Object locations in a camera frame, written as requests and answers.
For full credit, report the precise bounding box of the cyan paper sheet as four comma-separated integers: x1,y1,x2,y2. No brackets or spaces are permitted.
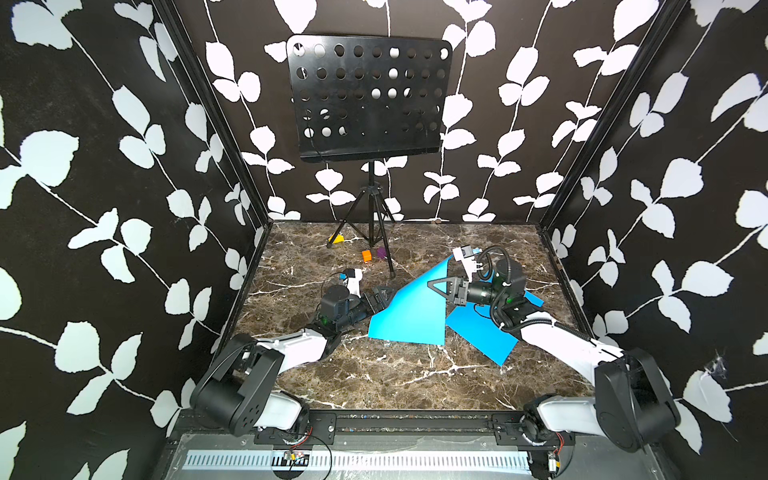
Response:
444,290,518,366
368,259,449,346

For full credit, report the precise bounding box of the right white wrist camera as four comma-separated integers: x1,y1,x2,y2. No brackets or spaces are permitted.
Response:
452,246,484,280

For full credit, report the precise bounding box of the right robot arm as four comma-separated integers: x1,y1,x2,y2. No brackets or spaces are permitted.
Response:
427,277,681,452

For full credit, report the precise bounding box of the black front mounting rail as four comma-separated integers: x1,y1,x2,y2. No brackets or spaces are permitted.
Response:
167,409,655,448

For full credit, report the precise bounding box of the black perforated music stand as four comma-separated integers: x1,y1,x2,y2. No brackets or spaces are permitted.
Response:
288,35,453,248

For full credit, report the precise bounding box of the white slotted cable duct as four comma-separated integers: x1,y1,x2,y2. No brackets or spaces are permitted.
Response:
182,450,530,474

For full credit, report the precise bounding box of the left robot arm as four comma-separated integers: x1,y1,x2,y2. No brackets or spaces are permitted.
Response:
190,285,396,444

